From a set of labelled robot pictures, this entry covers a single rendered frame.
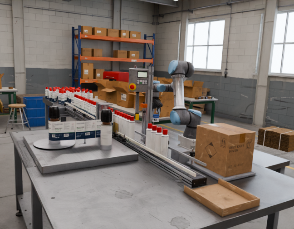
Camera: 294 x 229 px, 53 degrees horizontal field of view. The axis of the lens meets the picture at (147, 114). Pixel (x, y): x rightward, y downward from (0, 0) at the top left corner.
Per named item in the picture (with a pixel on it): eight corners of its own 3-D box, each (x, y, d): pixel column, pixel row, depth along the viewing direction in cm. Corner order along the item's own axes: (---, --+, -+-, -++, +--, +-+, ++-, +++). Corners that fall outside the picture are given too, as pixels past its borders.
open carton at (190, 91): (177, 96, 678) (178, 80, 672) (192, 96, 700) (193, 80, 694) (188, 98, 643) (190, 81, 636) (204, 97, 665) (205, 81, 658)
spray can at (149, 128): (144, 149, 223) (145, 122, 219) (149, 148, 226) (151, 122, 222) (147, 151, 219) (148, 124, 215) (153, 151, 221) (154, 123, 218)
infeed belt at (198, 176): (94, 126, 311) (94, 122, 310) (102, 126, 315) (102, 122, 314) (193, 186, 171) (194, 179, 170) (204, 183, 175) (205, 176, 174)
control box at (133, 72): (129, 90, 254) (130, 67, 251) (149, 91, 253) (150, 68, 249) (128, 91, 244) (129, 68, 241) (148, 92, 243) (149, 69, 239)
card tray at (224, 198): (183, 191, 165) (183, 185, 164) (218, 183, 178) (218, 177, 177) (222, 216, 139) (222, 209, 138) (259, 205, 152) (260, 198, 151)
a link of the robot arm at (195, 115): (203, 126, 248) (205, 111, 245) (188, 126, 243) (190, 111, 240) (195, 123, 259) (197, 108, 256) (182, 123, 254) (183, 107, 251)
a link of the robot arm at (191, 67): (198, 59, 252) (174, 84, 295) (187, 58, 248) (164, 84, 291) (201, 71, 249) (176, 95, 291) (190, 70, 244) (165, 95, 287)
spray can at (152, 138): (148, 152, 217) (149, 125, 214) (154, 151, 220) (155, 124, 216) (151, 154, 213) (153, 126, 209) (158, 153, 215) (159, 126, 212)
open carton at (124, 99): (110, 105, 501) (110, 82, 494) (132, 103, 527) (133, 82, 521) (122, 108, 470) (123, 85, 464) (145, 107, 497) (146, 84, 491)
